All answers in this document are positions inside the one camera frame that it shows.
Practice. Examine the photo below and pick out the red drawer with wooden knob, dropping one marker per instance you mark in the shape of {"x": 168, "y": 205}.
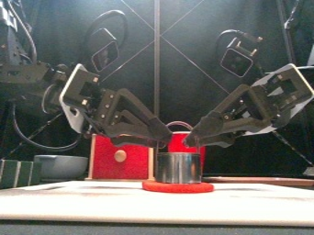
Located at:
{"x": 122, "y": 165}

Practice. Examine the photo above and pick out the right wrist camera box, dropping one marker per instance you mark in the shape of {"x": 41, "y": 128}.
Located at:
{"x": 237, "y": 61}

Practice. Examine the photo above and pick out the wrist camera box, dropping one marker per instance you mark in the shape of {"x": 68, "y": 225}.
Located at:
{"x": 237, "y": 61}
{"x": 104, "y": 52}

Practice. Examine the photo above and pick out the grey blue bowl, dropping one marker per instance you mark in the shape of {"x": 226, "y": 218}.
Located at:
{"x": 62, "y": 166}

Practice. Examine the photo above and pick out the vertical metal frame pole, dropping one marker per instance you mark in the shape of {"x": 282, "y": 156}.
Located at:
{"x": 156, "y": 61}

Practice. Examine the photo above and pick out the green white striped block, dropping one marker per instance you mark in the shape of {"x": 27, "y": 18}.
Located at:
{"x": 12, "y": 173}

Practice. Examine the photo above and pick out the flat red play dough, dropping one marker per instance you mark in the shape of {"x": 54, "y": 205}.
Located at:
{"x": 163, "y": 187}

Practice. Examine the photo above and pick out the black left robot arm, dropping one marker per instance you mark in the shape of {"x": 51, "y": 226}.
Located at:
{"x": 20, "y": 73}

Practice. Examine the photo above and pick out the round metal dough cutter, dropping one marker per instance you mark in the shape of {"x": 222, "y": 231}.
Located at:
{"x": 178, "y": 168}

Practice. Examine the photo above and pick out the wooden toy drawer cabinet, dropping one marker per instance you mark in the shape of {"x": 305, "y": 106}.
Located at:
{"x": 91, "y": 159}

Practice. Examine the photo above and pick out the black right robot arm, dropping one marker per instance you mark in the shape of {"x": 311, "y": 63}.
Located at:
{"x": 306, "y": 36}

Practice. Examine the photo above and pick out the white cutting board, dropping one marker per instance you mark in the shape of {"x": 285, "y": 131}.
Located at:
{"x": 122, "y": 205}

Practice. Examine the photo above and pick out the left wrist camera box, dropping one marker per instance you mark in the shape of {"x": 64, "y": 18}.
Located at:
{"x": 104, "y": 52}

